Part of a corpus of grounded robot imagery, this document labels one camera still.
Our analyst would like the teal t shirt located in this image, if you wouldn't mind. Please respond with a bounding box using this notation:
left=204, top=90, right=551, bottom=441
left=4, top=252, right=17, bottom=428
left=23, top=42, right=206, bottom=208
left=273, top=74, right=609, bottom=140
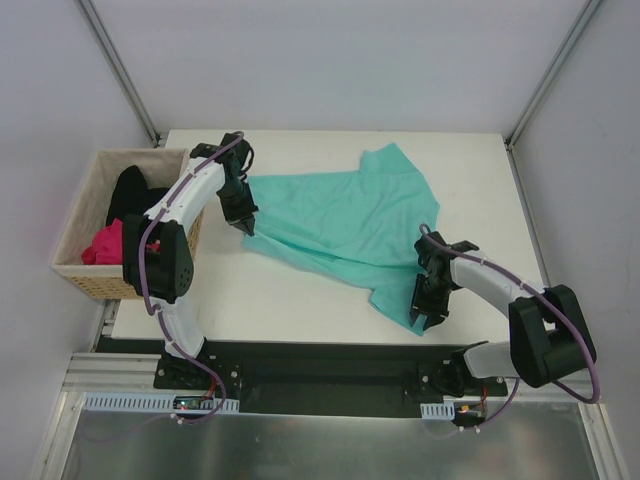
left=243, top=143, right=440, bottom=332

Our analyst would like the white cable duct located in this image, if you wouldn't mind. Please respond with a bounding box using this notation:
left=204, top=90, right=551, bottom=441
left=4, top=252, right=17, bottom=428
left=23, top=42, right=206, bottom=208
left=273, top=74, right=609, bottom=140
left=420, top=399, right=489, bottom=420
left=84, top=393, right=240, bottom=415

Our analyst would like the aluminium front frame rail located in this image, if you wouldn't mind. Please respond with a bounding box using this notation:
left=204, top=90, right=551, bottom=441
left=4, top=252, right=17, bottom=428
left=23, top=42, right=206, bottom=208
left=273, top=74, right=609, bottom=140
left=62, top=299, right=601, bottom=401

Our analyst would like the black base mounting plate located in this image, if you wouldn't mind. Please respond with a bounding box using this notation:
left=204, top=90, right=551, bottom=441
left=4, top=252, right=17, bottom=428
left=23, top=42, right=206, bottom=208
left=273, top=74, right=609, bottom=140
left=153, top=341, right=507, bottom=418

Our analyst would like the left white cable duct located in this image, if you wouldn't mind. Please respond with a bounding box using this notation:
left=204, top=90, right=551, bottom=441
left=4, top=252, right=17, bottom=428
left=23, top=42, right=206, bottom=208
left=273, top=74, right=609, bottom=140
left=84, top=393, right=240, bottom=415

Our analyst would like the black t shirt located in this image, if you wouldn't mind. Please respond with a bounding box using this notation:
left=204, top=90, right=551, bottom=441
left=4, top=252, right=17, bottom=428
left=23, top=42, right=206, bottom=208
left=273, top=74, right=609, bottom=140
left=106, top=165, right=169, bottom=226

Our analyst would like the wicker laundry basket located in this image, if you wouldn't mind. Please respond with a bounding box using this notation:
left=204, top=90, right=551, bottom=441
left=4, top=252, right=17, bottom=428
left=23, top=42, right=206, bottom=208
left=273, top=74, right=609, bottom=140
left=51, top=149, right=189, bottom=300

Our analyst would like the pink t shirt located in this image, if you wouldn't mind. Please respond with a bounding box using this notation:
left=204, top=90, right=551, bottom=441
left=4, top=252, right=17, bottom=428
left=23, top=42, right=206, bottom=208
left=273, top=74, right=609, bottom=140
left=81, top=219, right=123, bottom=265

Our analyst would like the left rear aluminium post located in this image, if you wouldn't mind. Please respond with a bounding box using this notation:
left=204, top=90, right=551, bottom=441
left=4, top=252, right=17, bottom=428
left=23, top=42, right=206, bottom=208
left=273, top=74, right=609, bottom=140
left=75, top=0, right=162, bottom=148

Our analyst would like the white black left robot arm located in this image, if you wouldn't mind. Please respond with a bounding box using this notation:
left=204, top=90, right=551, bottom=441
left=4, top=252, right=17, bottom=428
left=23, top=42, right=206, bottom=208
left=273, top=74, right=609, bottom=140
left=122, top=131, right=259, bottom=389

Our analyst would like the right rear aluminium post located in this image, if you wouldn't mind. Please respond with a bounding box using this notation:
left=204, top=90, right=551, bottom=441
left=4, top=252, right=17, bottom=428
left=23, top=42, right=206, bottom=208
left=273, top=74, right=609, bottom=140
left=504, top=0, right=606, bottom=152

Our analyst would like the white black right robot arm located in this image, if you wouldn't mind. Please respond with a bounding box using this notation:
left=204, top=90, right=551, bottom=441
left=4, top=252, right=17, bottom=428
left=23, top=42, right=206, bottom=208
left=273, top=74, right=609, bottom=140
left=409, top=225, right=601, bottom=403

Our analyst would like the aluminium post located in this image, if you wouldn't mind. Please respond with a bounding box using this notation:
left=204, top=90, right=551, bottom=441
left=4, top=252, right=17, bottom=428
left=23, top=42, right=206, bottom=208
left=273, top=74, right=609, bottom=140
left=75, top=0, right=162, bottom=148
left=504, top=0, right=606, bottom=152

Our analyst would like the right white cable duct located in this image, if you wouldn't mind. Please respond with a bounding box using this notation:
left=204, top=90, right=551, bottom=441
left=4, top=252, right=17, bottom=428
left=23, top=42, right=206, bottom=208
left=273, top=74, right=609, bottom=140
left=420, top=399, right=489, bottom=420

